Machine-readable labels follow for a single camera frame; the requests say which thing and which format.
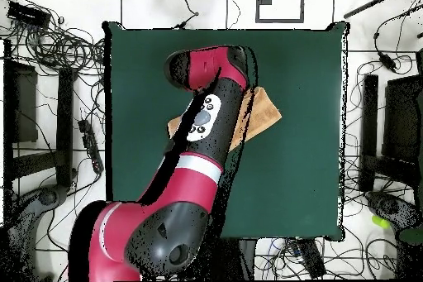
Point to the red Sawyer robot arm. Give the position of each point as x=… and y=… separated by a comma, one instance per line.
x=195, y=186

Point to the tan terry towel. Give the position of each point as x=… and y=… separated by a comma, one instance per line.
x=262, y=113

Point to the dark green table cloth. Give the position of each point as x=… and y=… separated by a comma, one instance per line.
x=297, y=149

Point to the grey tripod base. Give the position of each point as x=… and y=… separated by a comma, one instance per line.
x=390, y=207
x=46, y=197

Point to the wide black power strip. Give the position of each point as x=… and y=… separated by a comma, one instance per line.
x=310, y=259

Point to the black hub box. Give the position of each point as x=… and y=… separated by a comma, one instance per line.
x=28, y=14

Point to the black frame stand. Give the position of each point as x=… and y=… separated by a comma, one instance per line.
x=401, y=123
x=64, y=123

